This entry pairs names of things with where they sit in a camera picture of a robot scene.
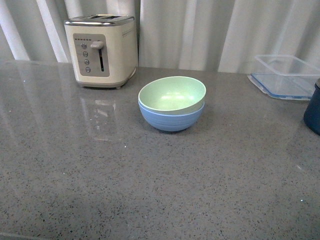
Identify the green bowl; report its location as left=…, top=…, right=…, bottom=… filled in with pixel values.
left=138, top=76, right=207, bottom=115

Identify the dark blue saucepan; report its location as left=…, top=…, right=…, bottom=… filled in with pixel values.
left=303, top=79, right=320, bottom=135

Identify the cream two-slot toaster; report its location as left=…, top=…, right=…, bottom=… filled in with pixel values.
left=64, top=14, right=138, bottom=89

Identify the white curtain backdrop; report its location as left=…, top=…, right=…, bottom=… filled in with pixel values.
left=0, top=0, right=320, bottom=73

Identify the blue bowl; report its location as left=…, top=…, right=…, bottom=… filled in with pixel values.
left=138, top=101, right=205, bottom=132

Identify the clear plastic food container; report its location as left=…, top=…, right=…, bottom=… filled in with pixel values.
left=248, top=54, right=320, bottom=101

